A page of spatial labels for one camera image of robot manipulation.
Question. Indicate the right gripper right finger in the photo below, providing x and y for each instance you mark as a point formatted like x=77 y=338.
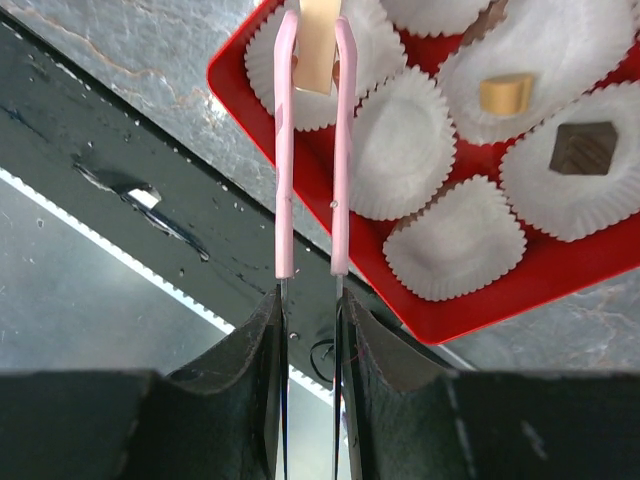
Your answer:
x=409 y=418

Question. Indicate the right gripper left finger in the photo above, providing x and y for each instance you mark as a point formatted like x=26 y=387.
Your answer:
x=219 y=416

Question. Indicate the pink-tipped metal tongs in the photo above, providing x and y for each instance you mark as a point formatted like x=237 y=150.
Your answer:
x=285 y=60

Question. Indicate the red chocolate box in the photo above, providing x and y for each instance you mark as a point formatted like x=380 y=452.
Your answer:
x=551 y=269

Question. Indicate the dark square chocolate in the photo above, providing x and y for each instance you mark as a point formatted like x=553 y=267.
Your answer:
x=584 y=149

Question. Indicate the tan round chocolate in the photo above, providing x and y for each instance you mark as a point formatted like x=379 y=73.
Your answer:
x=506 y=95

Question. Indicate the white bar chocolate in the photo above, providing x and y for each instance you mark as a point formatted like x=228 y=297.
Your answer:
x=316 y=45

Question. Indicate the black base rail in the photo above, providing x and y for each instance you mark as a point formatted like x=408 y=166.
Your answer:
x=145 y=249

